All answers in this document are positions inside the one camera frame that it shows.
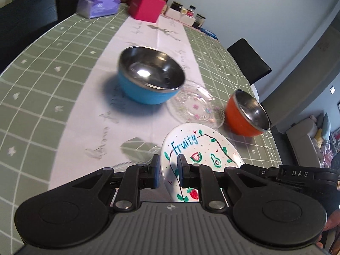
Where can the green checkered tablecloth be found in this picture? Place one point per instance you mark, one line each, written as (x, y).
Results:
(53, 58)

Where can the white fruit-print plate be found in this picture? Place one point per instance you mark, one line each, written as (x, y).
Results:
(207, 143)

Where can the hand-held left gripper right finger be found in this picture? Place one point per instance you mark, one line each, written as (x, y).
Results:
(181, 171)

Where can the clear glass plate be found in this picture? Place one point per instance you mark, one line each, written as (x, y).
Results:
(196, 106)

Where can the red-label jar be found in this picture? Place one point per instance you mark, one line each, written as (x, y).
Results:
(191, 10)

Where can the white box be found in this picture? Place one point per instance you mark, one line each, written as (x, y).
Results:
(174, 14)
(187, 20)

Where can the grey sofa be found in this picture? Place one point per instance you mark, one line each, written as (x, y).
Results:
(302, 143)

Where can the pink box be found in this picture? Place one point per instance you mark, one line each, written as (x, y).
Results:
(146, 8)

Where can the small yellow-lid jar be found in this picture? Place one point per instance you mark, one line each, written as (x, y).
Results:
(184, 10)

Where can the large dark jar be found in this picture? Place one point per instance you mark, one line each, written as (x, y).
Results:
(199, 21)

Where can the blue pack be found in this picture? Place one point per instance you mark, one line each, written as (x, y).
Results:
(209, 33)

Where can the orange steel-lined bowl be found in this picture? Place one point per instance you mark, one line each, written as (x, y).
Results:
(236, 119)

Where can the blue steel-lined bowl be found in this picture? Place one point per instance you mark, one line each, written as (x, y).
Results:
(138, 90)

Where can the purple tissue pack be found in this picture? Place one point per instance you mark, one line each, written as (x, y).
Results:
(98, 5)

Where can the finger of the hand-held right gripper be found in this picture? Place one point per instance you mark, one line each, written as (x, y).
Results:
(259, 170)

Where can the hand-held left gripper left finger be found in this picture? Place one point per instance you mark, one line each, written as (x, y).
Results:
(156, 172)

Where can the wall switch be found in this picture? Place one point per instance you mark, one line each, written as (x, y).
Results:
(332, 89)

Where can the teal cushion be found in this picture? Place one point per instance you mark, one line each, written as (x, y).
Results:
(326, 123)

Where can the white table runner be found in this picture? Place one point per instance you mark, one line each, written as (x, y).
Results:
(93, 111)

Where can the person's right hand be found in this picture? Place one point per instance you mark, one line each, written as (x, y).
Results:
(333, 221)

